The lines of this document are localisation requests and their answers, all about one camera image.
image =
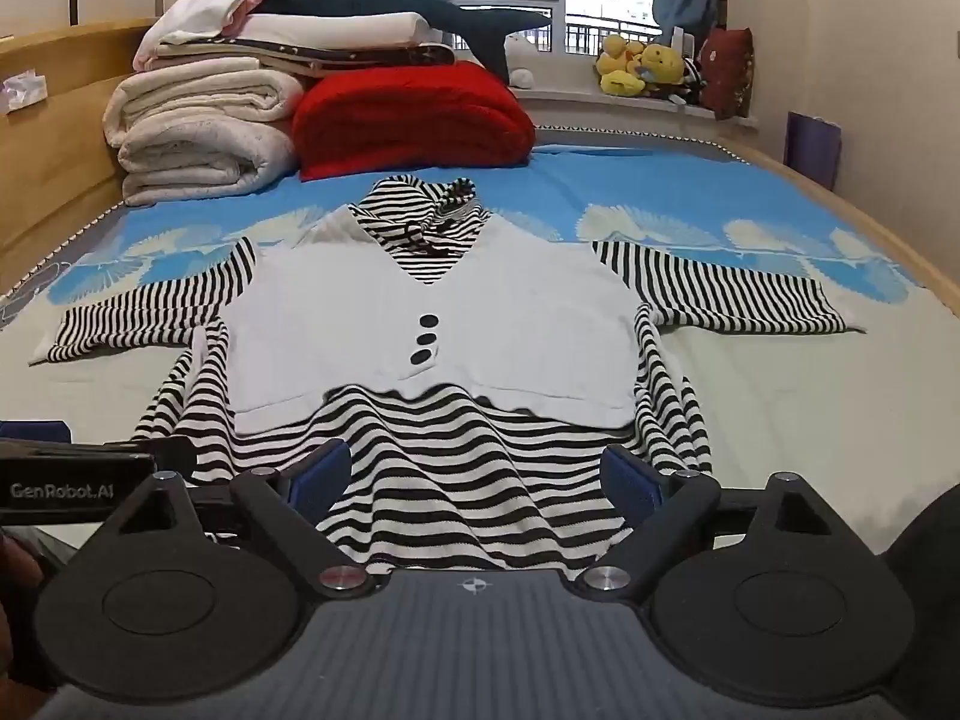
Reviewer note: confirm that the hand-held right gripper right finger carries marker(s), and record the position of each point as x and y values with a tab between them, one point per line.
630	484

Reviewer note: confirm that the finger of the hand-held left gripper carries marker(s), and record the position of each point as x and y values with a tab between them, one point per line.
34	431
174	454

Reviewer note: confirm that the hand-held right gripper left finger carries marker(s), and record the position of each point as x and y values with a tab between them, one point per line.
324	474

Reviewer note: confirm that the striped and white knit top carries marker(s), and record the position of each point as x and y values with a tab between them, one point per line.
487	315

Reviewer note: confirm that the blue patterned bed sheet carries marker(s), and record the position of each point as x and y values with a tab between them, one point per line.
750	405

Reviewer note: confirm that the cream folded quilt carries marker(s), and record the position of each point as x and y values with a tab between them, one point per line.
202	161
195	94

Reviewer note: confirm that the tissue box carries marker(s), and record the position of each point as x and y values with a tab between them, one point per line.
22	94

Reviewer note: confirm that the red folded blanket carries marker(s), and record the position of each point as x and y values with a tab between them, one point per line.
412	120

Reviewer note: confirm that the purple paper bag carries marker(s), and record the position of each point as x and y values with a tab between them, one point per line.
814	150

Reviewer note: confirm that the black striped plush toy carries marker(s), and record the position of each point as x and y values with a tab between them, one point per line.
694	82

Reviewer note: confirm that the yellow plush toy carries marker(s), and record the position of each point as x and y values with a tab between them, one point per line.
664	67
619	67

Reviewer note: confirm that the dark red cushion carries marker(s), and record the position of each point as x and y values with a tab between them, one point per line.
727	71

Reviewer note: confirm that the small white plush toy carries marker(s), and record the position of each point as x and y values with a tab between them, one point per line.
519	56

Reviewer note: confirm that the white and pink cloth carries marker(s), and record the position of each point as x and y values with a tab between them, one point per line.
199	11

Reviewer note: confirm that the white folded blanket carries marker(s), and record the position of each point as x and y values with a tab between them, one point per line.
337	30

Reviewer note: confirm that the dark teal shark plush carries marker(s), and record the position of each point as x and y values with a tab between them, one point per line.
375	0

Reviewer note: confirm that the wooden bed frame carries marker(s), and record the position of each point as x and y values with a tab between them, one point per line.
60	165

